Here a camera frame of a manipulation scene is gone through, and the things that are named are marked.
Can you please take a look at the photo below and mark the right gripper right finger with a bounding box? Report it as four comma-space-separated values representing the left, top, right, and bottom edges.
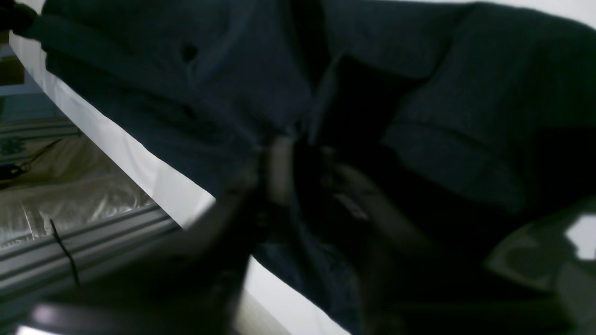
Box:
293, 144, 578, 335

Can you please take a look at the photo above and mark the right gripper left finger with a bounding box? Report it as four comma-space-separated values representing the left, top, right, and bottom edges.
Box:
28, 137, 293, 335

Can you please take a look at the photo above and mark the black t-shirt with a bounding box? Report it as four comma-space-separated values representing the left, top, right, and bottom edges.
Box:
28, 0, 596, 335

